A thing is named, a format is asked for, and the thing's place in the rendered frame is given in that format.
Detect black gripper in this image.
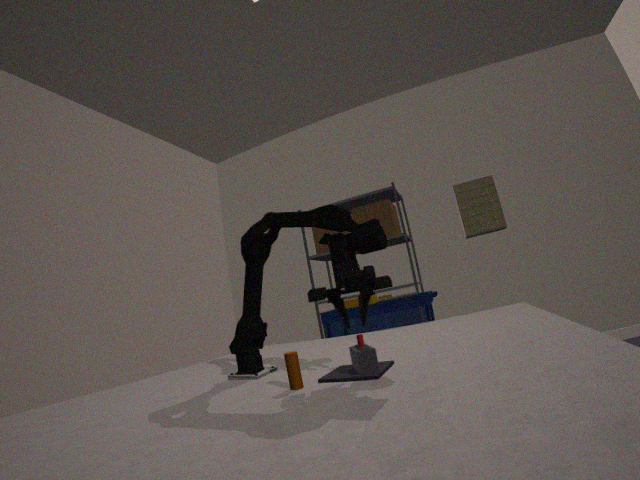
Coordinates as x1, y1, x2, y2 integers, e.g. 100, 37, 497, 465
308, 257, 392, 329

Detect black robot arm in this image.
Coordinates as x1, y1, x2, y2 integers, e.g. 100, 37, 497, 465
229, 205, 387, 375

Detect brown cylinder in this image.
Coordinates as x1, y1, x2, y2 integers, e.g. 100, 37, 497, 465
284, 351, 304, 390

